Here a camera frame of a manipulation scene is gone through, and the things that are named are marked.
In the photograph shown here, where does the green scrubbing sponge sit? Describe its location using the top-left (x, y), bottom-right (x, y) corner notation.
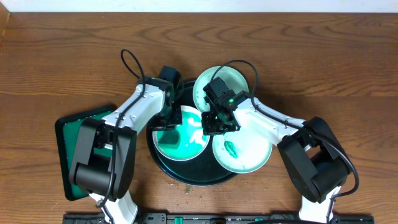
top-left (156, 129), bottom-right (181, 151)

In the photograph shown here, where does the white plate with green stain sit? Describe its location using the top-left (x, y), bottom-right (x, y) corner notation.
top-left (152, 105), bottom-right (210, 161)

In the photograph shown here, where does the black rectangular water tray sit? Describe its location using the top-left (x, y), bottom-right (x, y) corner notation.
top-left (55, 104), bottom-right (116, 201)

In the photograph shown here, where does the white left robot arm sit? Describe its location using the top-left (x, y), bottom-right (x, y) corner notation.
top-left (68, 75), bottom-right (183, 223)

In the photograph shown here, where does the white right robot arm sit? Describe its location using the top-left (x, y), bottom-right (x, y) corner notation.
top-left (202, 91), bottom-right (358, 223)

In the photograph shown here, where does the round black serving tray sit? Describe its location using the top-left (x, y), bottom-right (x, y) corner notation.
top-left (146, 81), bottom-right (237, 186)

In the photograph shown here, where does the mint green plate right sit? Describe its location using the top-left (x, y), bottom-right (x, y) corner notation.
top-left (212, 129), bottom-right (272, 174)

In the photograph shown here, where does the mint green plate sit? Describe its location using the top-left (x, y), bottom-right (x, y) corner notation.
top-left (193, 66), bottom-right (249, 113)
top-left (212, 129), bottom-right (272, 174)

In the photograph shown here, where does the mint green plate top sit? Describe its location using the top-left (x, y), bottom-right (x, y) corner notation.
top-left (193, 66), bottom-right (249, 113)

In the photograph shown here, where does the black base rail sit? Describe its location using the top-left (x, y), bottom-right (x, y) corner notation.
top-left (62, 213), bottom-right (374, 224)

